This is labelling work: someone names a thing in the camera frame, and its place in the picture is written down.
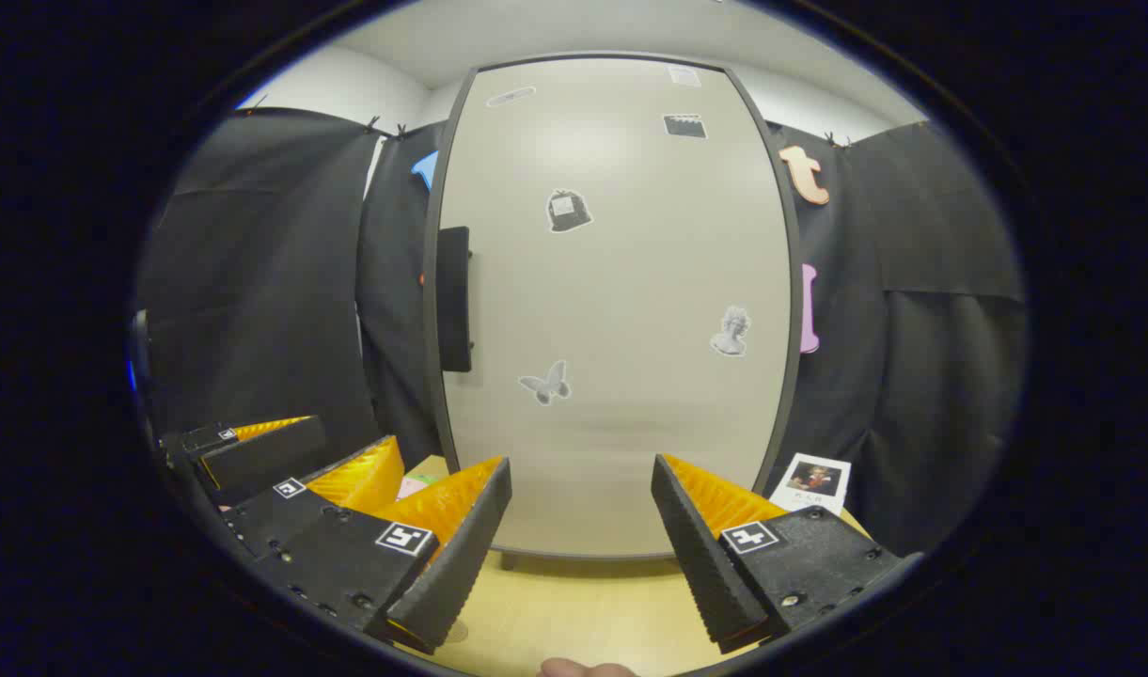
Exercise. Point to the white portrait cover book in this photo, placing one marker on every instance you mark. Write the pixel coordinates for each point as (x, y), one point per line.
(811, 481)

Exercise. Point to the black backdrop cloth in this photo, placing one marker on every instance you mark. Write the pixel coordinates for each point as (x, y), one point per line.
(263, 282)

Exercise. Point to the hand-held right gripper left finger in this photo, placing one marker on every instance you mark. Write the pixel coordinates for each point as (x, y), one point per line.
(461, 564)

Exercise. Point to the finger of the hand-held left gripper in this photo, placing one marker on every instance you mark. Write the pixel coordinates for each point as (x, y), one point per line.
(263, 456)
(273, 517)

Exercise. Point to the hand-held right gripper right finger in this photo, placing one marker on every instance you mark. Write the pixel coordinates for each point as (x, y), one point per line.
(700, 555)

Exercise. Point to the grey cabinet door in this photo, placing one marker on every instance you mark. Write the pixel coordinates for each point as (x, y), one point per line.
(621, 282)

